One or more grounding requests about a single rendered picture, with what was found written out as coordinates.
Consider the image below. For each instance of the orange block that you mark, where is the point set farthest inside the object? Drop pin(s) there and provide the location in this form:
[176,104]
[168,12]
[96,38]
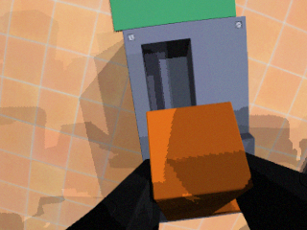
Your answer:
[198,163]

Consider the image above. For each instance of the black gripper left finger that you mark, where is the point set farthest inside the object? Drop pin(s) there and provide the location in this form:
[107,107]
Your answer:
[129,207]

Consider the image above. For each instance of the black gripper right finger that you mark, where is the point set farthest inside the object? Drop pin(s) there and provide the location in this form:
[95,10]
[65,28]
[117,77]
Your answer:
[278,198]

